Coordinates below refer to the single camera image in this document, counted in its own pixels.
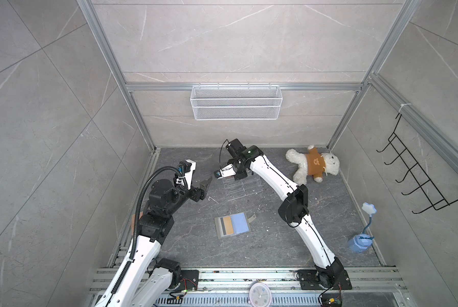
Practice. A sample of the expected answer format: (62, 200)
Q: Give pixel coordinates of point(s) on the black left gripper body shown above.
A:
(179, 196)

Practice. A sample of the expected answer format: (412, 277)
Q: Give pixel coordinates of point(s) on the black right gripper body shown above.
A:
(240, 174)

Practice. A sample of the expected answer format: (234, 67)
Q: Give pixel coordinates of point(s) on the clear acrylic organizer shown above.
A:
(236, 189)

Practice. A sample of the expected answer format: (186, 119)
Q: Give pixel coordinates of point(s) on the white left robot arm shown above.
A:
(153, 220)

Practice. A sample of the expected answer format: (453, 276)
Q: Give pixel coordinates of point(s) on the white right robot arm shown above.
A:
(294, 209)

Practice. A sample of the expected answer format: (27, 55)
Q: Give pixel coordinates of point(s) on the white teddy bear brown sweater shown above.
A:
(312, 164)

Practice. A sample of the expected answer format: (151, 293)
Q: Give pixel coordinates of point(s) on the round white clock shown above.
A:
(260, 295)

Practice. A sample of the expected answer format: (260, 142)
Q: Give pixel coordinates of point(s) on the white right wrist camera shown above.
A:
(227, 171)

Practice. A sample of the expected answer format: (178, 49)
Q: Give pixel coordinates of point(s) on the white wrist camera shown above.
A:
(227, 171)
(186, 169)

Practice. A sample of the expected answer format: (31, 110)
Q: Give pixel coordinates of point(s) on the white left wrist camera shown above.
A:
(186, 169)

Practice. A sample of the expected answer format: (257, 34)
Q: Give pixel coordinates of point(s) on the white wire mesh basket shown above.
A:
(242, 102)

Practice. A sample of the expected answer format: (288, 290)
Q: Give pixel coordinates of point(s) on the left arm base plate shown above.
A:
(186, 280)

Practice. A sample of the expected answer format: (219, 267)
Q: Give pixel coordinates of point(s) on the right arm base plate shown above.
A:
(309, 279)

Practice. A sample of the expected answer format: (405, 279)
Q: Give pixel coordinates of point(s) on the black wire hook rack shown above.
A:
(414, 170)

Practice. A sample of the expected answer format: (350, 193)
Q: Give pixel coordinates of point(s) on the aluminium frame post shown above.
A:
(92, 19)

